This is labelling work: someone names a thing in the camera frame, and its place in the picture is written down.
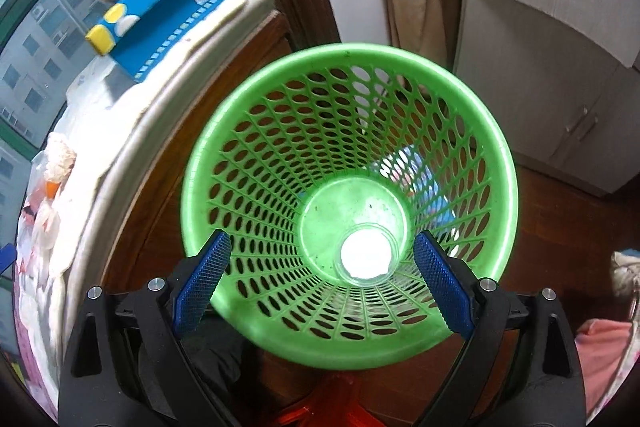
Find grey wardrobe cabinet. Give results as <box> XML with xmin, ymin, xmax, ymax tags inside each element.
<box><xmin>454</xmin><ymin>0</ymin><xmax>639</xmax><ymax>195</ymax></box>

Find clear cup with white lid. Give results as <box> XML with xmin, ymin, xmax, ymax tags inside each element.
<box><xmin>334</xmin><ymin>223</ymin><xmax>400</xmax><ymax>288</ymax></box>

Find green window frame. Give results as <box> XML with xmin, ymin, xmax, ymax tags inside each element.
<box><xmin>1</xmin><ymin>0</ymin><xmax>105</xmax><ymax>159</ymax></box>

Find white quilted bed mat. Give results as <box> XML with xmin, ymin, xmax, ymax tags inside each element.
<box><xmin>13</xmin><ymin>0</ymin><xmax>276</xmax><ymax>418</ymax></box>

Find blue tissue box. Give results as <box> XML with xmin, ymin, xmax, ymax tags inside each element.
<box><xmin>86</xmin><ymin>0</ymin><xmax>224</xmax><ymax>82</ymax></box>

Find pink cloth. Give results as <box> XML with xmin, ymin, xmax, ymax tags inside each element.
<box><xmin>575</xmin><ymin>319</ymin><xmax>639</xmax><ymax>423</ymax></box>

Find green plastic mesh trash basket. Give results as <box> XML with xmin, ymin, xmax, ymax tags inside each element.
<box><xmin>181</xmin><ymin>43</ymin><xmax>518</xmax><ymax>369</ymax></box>

